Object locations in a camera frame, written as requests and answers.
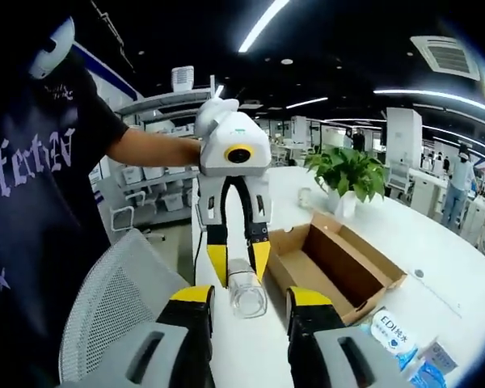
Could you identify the white crate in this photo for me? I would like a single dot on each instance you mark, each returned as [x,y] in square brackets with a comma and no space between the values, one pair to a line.
[182,78]

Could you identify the white wet wipes pack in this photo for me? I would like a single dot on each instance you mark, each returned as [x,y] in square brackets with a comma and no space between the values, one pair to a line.
[392,335]

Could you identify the round grey table grommet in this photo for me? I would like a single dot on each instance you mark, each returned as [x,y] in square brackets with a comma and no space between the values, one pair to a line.
[419,273]

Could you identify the brown cardboard shoe box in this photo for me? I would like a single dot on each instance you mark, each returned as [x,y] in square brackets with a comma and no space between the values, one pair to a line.
[331,262]

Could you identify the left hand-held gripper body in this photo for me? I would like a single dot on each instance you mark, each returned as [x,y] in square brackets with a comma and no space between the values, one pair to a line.
[246,133]

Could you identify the green plant in white pot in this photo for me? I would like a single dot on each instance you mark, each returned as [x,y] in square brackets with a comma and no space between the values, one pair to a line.
[347,169]

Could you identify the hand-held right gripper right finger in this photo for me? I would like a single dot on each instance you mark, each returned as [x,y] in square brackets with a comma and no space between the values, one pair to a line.
[311,319]

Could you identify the clear patterned glass cup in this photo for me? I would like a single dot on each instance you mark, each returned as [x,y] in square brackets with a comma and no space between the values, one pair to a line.
[305,198]

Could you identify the grey metal shelving rack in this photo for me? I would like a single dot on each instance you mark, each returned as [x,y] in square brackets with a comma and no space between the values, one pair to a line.
[161,101]

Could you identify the white tube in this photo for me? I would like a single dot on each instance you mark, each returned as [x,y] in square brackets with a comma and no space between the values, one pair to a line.
[246,299]

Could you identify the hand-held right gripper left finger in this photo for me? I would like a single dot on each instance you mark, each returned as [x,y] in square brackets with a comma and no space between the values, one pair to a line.
[186,319]

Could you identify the white wearable device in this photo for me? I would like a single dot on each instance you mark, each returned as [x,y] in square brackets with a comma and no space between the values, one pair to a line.
[52,48]

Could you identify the ceiling air conditioner unit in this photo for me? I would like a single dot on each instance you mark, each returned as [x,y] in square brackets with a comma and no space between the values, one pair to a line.
[446,56]

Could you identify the straight ceiling light strip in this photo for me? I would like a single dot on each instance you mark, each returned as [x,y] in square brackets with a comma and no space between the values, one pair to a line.
[262,26]

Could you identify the white armrest chair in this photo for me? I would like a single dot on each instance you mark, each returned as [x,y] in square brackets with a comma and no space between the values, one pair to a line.
[125,210]

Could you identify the white printed carton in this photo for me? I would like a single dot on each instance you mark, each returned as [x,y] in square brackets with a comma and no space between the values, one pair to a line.
[442,353]

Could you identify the grey mesh office chair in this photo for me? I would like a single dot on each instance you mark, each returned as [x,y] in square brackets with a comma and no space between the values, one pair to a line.
[117,291]

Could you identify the curved ceiling light strip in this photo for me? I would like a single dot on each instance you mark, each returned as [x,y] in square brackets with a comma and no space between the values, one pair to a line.
[436,99]

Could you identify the row of white storage bins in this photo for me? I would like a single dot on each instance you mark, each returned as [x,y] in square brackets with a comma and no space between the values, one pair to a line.
[153,173]

